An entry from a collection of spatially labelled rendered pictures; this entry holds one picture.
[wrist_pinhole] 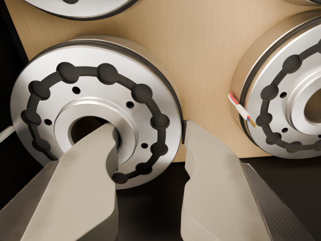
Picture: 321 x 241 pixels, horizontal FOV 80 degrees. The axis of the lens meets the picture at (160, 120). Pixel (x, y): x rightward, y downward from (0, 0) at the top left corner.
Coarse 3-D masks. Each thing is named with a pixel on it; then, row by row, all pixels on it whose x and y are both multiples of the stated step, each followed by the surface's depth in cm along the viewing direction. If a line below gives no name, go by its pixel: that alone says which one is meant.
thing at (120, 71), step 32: (32, 64) 10; (64, 64) 10; (96, 64) 9; (128, 64) 9; (32, 96) 11; (64, 96) 10; (96, 96) 10; (128, 96) 10; (160, 96) 10; (32, 128) 12; (160, 128) 12; (128, 160) 13; (160, 160) 13
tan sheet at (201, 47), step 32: (160, 0) 12; (192, 0) 12; (224, 0) 12; (256, 0) 13; (32, 32) 13; (64, 32) 13; (96, 32) 13; (128, 32) 13; (160, 32) 13; (192, 32) 13; (224, 32) 13; (256, 32) 14; (192, 64) 15; (224, 64) 15; (192, 96) 16; (224, 96) 16; (224, 128) 18
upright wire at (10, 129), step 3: (9, 126) 12; (12, 126) 12; (6, 129) 12; (9, 129) 12; (12, 129) 12; (0, 132) 11; (3, 132) 11; (6, 132) 11; (9, 132) 12; (0, 135) 11; (3, 135) 11; (6, 135) 11; (0, 138) 11; (3, 138) 11; (0, 141) 11
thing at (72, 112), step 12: (72, 108) 10; (84, 108) 10; (96, 108) 10; (108, 108) 10; (120, 108) 11; (60, 120) 11; (72, 120) 11; (108, 120) 11; (120, 120) 11; (132, 120) 11; (60, 132) 11; (72, 132) 11; (120, 132) 11; (132, 132) 11; (60, 144) 11; (72, 144) 12; (120, 144) 12; (132, 144) 11; (120, 156) 12
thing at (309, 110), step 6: (318, 90) 15; (312, 96) 15; (318, 96) 15; (312, 102) 15; (318, 102) 15; (306, 108) 15; (312, 108) 15; (318, 108) 14; (306, 114) 14; (312, 114) 14; (318, 114) 14
